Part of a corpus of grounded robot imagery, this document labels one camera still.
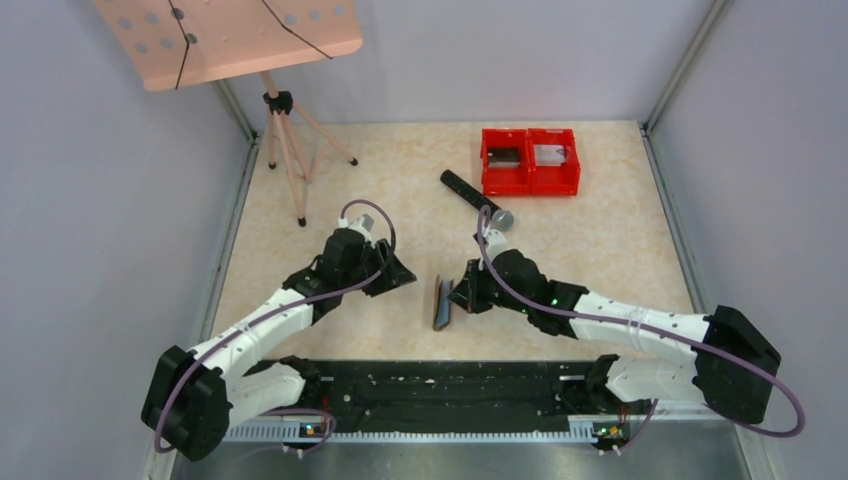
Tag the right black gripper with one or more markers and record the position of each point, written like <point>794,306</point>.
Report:
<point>467,294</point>

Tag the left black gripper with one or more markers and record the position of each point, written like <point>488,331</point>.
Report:
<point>399,276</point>

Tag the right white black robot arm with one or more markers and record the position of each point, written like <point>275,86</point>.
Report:
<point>716,359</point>

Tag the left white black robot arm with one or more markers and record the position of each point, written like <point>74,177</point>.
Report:
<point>196,395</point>

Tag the black handheld microphone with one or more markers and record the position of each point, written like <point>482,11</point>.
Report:
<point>501,219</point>

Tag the left red plastic bin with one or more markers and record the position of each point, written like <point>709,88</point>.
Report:
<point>505,162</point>

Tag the red plastic bin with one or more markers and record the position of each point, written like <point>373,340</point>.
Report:
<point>505,162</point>
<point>556,168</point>

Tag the right red plastic bin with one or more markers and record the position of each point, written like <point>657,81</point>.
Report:
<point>556,168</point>

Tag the pink music stand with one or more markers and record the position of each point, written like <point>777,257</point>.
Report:
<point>174,44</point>

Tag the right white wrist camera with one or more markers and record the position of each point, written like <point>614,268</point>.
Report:
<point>495,243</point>

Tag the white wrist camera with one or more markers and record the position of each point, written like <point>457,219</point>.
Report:
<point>362,224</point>
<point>495,243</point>

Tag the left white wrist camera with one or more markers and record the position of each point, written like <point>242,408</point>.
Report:
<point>362,224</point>

